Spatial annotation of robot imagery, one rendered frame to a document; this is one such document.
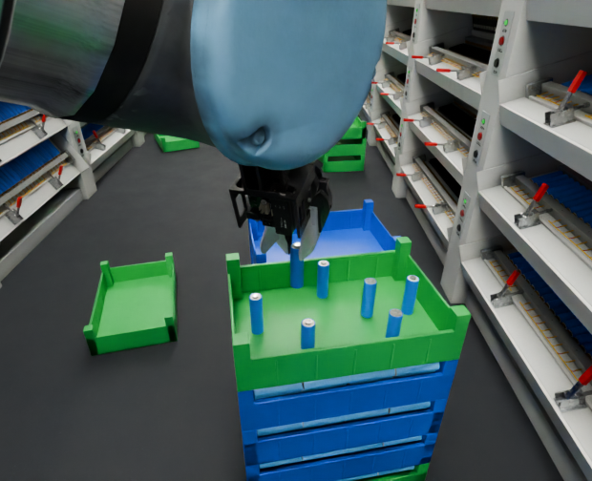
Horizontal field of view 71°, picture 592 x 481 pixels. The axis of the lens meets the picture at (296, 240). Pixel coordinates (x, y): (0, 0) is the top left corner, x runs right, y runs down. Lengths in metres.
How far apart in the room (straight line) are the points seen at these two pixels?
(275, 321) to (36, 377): 0.67
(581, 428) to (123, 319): 1.02
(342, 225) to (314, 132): 0.88
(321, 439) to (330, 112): 0.56
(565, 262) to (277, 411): 0.55
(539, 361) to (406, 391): 0.37
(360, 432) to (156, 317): 0.69
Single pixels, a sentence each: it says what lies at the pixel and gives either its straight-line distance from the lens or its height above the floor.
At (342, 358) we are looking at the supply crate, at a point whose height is 0.35.
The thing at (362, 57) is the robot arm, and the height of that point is 0.73.
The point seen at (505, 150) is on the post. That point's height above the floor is 0.44.
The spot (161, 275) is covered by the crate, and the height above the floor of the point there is 0.00.
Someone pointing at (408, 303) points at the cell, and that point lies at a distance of 0.66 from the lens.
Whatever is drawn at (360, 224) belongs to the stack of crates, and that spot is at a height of 0.25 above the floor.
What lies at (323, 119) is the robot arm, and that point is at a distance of 0.16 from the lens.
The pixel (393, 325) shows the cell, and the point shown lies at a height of 0.37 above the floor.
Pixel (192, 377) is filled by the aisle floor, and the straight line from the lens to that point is 1.02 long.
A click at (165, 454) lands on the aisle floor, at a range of 0.92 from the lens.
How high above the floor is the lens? 0.75
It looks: 31 degrees down
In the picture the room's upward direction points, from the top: straight up
